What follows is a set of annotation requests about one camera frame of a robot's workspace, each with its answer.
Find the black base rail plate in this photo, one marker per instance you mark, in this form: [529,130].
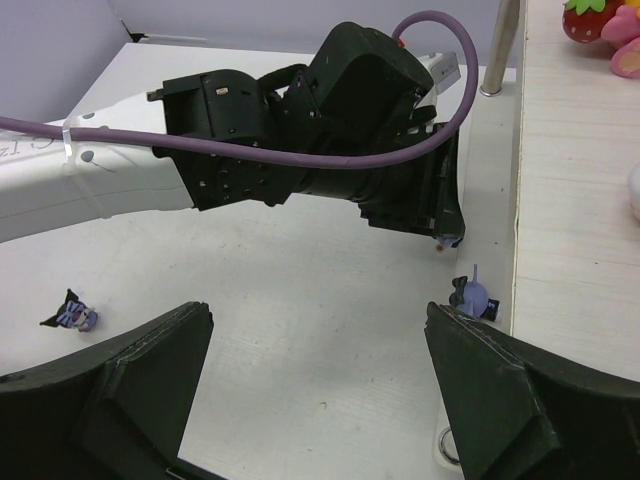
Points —
[183,470]

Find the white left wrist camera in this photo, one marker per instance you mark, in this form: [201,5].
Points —
[442,75]

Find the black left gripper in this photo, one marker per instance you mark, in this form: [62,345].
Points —
[357,97]

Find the purple black figurine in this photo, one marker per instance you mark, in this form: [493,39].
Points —
[73,314]

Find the white two-tier shelf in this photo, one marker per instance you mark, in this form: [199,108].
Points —
[575,267]

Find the pink bear strawberry hat toy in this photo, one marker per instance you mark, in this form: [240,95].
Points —
[634,191]

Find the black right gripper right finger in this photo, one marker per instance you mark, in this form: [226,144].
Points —
[520,412]

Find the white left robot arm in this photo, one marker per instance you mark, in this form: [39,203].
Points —
[203,141]

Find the pink bear sunflower toy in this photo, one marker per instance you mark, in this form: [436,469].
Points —
[613,22]

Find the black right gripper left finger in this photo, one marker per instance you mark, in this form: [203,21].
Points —
[115,410]

